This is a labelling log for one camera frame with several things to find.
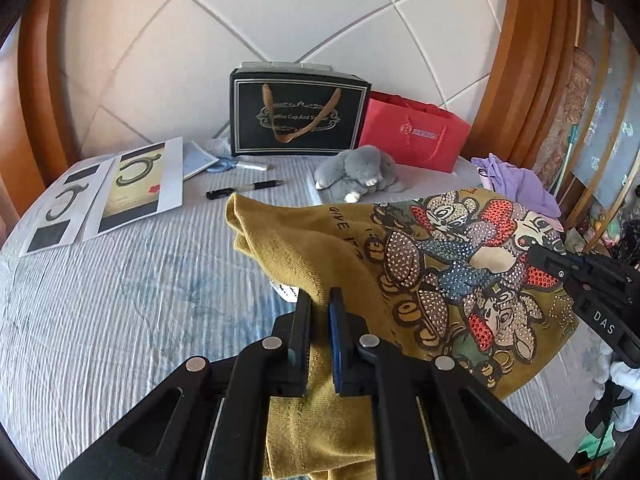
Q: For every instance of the folded pink garment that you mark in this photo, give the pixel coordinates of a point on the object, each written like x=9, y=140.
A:
x=556, y=222

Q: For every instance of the wooden padded headboard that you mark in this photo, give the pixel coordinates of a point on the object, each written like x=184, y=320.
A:
x=250, y=10

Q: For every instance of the folded purple shirt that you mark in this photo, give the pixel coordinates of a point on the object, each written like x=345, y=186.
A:
x=525, y=190

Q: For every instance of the printed sheet with golden panel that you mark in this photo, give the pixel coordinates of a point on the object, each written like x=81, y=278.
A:
x=170, y=175

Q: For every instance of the black pen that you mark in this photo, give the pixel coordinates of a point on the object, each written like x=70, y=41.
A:
x=240, y=189

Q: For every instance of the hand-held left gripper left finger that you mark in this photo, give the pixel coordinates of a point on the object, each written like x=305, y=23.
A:
x=300, y=340

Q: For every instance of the person's right hand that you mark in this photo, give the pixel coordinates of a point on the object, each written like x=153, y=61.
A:
x=625, y=385

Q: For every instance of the mustard yellow cartoon shirt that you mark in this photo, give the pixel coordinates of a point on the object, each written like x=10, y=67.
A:
x=300, y=260

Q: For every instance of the brown floral fabric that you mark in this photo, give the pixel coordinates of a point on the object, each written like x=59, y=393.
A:
x=575, y=95

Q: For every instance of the grey plastic box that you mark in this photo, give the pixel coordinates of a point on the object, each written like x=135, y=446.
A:
x=280, y=67

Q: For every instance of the red gift bag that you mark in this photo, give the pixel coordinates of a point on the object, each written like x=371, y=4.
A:
x=385, y=130

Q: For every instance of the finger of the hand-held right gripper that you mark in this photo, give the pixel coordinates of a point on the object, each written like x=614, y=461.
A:
x=615, y=272
x=552, y=262

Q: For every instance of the light blue booklet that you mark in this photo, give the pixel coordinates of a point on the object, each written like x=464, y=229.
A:
x=197, y=160

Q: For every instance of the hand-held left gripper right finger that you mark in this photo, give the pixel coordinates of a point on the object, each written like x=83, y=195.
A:
x=334, y=355

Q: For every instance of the printed sheet with dark blocks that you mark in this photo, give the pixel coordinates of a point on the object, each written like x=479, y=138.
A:
x=60, y=200

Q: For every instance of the grey plush toy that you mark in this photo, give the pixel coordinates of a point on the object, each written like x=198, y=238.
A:
x=360, y=167

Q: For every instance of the black gift bag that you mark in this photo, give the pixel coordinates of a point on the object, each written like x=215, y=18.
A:
x=250, y=130

